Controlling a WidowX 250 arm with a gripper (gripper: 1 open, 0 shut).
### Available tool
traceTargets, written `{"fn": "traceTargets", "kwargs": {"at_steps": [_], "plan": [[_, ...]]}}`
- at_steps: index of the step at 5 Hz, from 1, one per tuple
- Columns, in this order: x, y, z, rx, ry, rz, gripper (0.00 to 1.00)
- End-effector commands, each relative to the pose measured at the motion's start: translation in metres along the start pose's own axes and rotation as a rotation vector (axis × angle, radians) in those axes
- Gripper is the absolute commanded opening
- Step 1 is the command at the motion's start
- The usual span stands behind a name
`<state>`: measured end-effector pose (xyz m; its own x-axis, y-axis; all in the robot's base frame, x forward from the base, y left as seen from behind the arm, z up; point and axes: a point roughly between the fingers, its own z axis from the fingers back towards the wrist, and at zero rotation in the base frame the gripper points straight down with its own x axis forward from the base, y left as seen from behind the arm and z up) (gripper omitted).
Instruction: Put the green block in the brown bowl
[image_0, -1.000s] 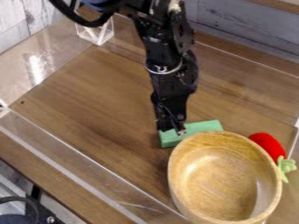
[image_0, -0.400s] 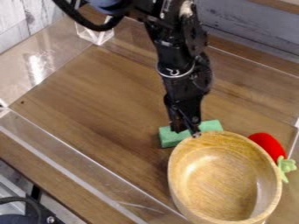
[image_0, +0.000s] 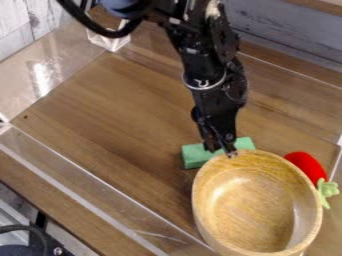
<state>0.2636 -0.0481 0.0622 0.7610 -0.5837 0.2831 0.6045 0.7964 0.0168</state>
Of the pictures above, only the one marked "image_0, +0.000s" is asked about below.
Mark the brown wooden bowl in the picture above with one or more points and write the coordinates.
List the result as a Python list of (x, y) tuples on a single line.
[(256, 205)]

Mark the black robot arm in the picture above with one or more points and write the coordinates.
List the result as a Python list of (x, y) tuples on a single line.
[(198, 29)]

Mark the clear acrylic corner bracket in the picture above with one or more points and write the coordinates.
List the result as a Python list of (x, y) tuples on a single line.
[(110, 44)]

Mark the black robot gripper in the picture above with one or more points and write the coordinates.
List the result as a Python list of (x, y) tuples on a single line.
[(217, 105)]

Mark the green foam block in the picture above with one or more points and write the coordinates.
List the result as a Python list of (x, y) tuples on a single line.
[(196, 155)]

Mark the clear acrylic front barrier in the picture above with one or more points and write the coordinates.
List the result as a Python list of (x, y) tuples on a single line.
[(115, 188)]

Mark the red plush strawberry toy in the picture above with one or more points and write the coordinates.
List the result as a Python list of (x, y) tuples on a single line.
[(316, 173)]

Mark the black equipment base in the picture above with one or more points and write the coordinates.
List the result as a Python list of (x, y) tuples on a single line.
[(25, 240)]

